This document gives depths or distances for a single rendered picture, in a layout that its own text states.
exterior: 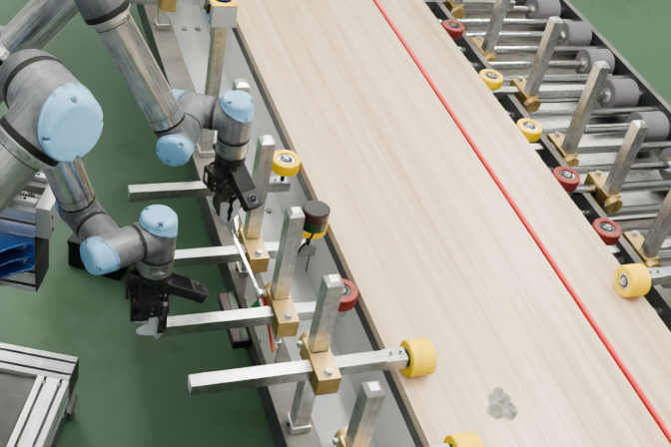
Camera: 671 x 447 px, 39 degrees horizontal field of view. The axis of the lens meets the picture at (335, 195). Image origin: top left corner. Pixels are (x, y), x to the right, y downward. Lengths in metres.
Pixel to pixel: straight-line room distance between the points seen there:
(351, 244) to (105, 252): 0.72
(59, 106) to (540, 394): 1.20
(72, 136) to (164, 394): 1.65
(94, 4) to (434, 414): 1.07
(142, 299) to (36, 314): 1.32
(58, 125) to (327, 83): 1.49
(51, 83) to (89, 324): 1.80
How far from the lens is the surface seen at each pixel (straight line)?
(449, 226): 2.51
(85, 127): 1.61
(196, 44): 3.58
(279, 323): 2.18
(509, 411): 2.11
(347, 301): 2.21
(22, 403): 2.85
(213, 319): 2.18
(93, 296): 3.41
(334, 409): 2.37
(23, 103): 1.62
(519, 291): 2.39
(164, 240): 1.94
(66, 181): 1.89
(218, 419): 3.09
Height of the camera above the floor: 2.44
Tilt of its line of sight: 38 degrees down
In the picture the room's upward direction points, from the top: 13 degrees clockwise
